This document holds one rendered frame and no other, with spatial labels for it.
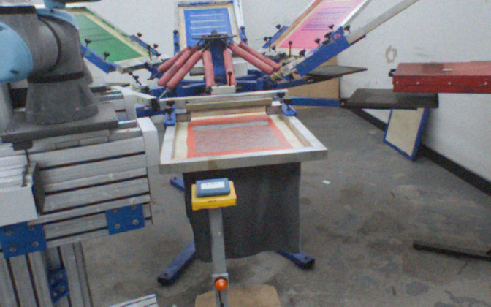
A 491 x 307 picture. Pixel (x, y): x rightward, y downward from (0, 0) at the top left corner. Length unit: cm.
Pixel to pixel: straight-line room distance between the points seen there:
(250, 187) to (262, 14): 473
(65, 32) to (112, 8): 517
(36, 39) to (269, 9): 541
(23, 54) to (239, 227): 107
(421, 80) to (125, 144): 164
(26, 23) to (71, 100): 20
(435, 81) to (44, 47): 183
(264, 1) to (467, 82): 423
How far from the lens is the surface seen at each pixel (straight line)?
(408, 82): 228
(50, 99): 98
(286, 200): 162
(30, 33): 86
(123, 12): 612
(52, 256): 139
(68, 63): 98
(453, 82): 228
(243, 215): 162
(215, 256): 135
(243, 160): 142
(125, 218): 111
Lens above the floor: 147
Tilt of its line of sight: 18 degrees down
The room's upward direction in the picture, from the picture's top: 3 degrees counter-clockwise
